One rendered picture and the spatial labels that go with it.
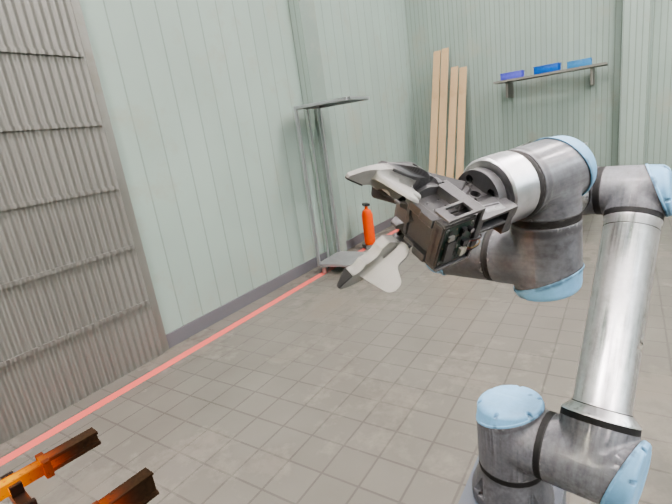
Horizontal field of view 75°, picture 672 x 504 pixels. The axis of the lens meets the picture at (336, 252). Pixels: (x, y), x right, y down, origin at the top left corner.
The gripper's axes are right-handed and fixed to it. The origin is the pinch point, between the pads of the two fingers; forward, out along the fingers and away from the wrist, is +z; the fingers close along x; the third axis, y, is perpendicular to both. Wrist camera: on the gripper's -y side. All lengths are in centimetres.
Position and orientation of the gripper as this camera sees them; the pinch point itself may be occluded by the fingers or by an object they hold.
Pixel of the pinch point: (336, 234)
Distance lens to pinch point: 46.4
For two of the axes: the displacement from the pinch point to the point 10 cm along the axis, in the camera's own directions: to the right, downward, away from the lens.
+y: 5.3, 5.8, -6.2
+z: -8.5, 3.1, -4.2
